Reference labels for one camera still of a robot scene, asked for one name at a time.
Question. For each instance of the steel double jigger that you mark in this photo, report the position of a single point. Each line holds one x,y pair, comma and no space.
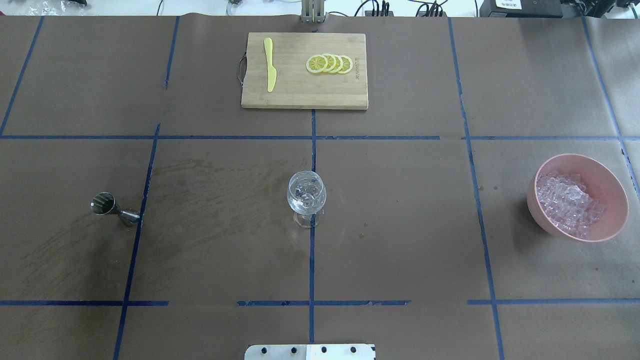
106,204

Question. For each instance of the clear wine glass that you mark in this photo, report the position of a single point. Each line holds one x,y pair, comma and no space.
306,195

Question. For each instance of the clear ice cubes pile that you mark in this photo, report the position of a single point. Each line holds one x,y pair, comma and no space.
565,200

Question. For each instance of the bamboo cutting board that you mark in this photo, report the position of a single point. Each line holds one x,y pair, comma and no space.
295,87

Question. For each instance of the lemon slice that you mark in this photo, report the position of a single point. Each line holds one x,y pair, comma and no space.
347,65
317,64
337,64
330,62

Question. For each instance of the front lemon slice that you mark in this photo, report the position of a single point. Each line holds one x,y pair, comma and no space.
317,64

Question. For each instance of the yellow plastic knife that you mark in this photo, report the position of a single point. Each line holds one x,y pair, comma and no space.
268,46

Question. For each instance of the back lemon slice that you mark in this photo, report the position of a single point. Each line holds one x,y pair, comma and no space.
347,65

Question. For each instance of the black device box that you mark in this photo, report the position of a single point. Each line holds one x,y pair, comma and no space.
521,9

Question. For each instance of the pink bowl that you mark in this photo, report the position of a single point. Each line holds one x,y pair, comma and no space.
601,185

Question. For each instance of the aluminium frame post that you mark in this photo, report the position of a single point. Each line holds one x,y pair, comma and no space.
313,11

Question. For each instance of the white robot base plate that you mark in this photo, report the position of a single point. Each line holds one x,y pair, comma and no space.
327,351

